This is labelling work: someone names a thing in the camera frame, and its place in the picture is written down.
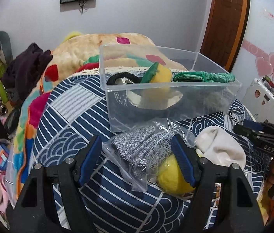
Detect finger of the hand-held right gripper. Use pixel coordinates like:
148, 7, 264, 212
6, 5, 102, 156
242, 119, 274, 133
233, 124, 274, 142

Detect black bag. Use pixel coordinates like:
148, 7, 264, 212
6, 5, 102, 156
0, 108, 21, 140

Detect cream plush piece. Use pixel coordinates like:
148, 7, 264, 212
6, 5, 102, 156
127, 89, 183, 109

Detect dark purple garment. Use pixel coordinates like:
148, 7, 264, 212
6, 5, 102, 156
1, 43, 54, 102

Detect clear plastic storage box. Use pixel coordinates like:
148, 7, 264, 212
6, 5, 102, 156
99, 44, 243, 133

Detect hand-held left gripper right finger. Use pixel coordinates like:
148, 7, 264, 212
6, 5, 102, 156
170, 134, 266, 233

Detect cream lace cloth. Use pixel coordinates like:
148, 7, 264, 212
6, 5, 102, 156
75, 65, 152, 77

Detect green knitted cloth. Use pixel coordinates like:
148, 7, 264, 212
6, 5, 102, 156
173, 71, 236, 84

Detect black coiled cable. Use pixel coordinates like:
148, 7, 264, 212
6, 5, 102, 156
229, 106, 246, 125

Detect round yellow plush toy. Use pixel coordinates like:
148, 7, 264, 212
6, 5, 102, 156
156, 154, 197, 196

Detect brown wooden door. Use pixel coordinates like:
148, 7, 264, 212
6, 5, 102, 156
200, 0, 251, 72

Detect white sock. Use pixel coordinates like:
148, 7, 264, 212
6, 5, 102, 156
195, 126, 246, 171

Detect grey gloves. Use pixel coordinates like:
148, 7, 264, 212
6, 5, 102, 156
103, 118, 198, 192

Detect colourful plush blanket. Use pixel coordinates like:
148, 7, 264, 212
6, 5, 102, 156
13, 32, 188, 195

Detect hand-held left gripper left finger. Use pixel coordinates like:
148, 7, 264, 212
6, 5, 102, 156
9, 135, 103, 233

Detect grey fuzzy plush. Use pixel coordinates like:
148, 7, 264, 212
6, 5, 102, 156
184, 86, 234, 113

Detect yellow green sponge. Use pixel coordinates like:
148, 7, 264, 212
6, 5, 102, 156
140, 62, 173, 95

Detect white suitcase with stickers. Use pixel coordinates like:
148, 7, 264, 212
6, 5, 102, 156
242, 78, 274, 130

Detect black hair band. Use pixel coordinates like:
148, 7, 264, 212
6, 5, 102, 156
106, 73, 143, 86

